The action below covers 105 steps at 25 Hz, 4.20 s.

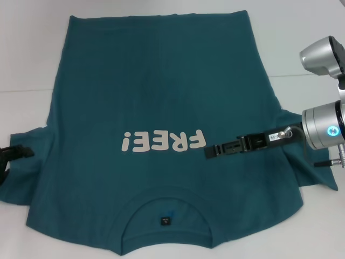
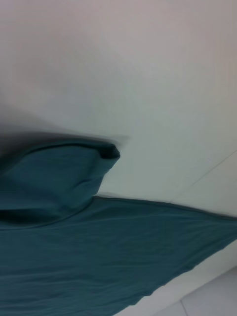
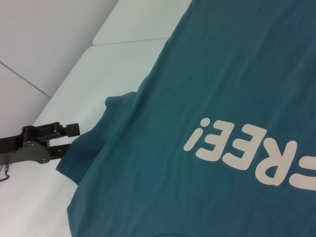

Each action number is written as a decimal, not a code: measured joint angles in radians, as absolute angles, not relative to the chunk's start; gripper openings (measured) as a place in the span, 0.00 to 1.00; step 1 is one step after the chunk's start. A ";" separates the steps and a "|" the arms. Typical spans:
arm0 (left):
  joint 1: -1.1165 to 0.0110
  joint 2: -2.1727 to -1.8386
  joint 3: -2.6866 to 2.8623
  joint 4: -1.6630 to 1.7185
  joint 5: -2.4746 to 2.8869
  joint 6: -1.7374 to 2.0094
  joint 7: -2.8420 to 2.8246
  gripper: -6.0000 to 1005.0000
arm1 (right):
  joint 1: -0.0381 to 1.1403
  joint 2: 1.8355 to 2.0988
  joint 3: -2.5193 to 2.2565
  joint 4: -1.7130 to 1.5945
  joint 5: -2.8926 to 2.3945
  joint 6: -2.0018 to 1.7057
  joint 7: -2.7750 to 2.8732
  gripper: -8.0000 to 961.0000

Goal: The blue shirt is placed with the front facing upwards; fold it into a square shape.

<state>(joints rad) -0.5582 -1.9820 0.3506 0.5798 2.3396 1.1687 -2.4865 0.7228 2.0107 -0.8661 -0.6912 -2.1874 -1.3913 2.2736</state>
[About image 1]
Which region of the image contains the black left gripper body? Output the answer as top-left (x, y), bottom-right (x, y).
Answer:
top-left (0, 147), bottom-right (16, 179)

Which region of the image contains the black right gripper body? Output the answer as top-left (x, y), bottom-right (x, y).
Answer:
top-left (238, 122), bottom-right (305, 152)

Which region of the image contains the teal t-shirt with FREE print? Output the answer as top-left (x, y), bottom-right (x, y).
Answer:
top-left (0, 10), bottom-right (340, 249)

